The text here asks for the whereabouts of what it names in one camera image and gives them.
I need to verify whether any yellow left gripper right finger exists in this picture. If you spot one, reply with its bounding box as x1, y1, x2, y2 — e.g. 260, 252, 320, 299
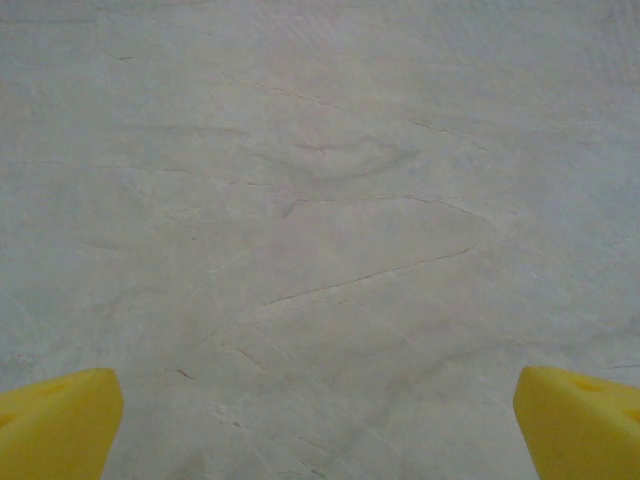
514, 365, 640, 480

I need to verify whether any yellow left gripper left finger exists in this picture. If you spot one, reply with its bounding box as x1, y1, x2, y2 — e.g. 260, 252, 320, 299
0, 367, 125, 480

